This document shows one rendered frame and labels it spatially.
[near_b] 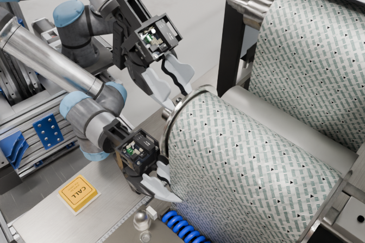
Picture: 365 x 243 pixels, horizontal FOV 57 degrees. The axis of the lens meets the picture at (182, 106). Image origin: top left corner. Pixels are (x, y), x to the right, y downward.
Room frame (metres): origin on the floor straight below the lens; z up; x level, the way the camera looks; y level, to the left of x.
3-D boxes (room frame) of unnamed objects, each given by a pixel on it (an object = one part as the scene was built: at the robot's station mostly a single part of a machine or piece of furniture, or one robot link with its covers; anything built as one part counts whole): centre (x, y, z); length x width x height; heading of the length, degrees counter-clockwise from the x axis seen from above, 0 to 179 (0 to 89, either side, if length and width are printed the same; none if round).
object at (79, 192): (0.42, 0.27, 0.91); 0.07 x 0.07 x 0.02; 48
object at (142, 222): (0.29, 0.08, 1.05); 0.04 x 0.04 x 0.04
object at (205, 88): (0.37, -0.01, 1.25); 0.15 x 0.01 x 0.15; 138
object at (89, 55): (1.07, 0.42, 0.87); 0.15 x 0.15 x 0.10
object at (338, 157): (0.38, -0.18, 1.18); 0.26 x 0.12 x 0.12; 48
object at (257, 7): (0.58, -0.16, 1.34); 0.06 x 0.06 x 0.06; 48
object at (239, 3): (0.62, -0.12, 1.34); 0.06 x 0.03 x 0.03; 48
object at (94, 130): (0.46, 0.17, 1.11); 0.08 x 0.05 x 0.08; 138
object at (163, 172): (0.35, 0.02, 1.12); 0.09 x 0.03 x 0.06; 49
